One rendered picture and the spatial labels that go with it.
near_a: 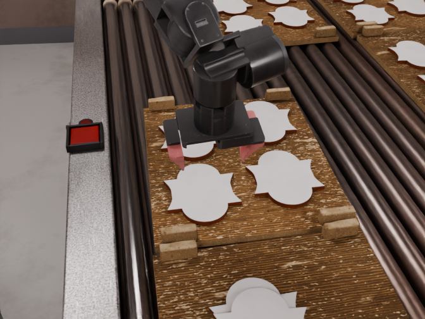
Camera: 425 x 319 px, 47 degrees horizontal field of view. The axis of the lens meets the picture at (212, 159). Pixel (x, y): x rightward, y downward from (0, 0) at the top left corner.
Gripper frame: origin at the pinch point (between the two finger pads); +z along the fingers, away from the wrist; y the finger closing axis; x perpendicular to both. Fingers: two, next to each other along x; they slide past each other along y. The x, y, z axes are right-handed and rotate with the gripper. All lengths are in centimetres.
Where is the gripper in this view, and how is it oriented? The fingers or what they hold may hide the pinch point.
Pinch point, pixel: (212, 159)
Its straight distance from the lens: 76.7
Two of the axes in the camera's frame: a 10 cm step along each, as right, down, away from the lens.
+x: 2.1, 7.8, -5.9
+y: -9.8, 1.6, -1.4
